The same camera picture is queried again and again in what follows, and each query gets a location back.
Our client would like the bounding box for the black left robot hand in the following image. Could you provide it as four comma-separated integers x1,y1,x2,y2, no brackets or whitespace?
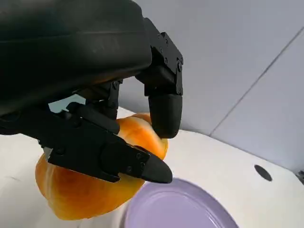
0,0,184,185

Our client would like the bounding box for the orange white toy bread roll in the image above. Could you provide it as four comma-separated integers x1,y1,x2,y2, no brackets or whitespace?
35,113,169,220

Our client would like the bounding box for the lilac plate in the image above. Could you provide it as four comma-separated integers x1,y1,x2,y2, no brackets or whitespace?
123,178,239,228

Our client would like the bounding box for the black table cable grommet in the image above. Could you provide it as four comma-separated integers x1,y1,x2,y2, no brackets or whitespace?
254,164,273,182

